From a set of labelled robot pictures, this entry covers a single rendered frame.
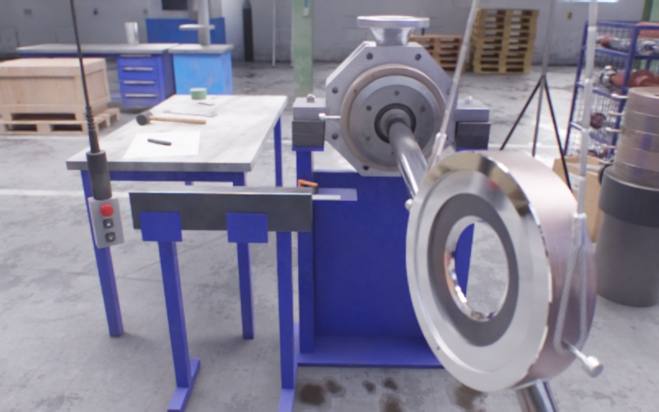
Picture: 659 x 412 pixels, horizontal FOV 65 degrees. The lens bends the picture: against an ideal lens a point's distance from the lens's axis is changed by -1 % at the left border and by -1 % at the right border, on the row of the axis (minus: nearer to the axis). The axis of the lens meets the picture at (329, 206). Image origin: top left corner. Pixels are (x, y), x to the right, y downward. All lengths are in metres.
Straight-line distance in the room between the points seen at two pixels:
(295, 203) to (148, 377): 1.06
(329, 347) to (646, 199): 1.66
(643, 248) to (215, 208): 2.13
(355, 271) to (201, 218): 0.79
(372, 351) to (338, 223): 0.60
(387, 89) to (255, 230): 0.65
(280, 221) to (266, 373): 0.79
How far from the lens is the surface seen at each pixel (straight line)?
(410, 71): 1.83
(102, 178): 1.35
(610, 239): 3.08
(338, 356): 2.39
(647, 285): 3.14
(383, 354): 2.41
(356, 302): 2.41
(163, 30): 12.63
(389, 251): 2.29
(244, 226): 1.82
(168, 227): 1.89
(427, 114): 1.82
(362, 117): 1.80
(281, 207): 1.78
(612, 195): 2.97
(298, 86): 7.84
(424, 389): 2.29
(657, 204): 2.92
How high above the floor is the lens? 1.48
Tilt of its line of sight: 22 degrees down
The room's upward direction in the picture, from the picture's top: straight up
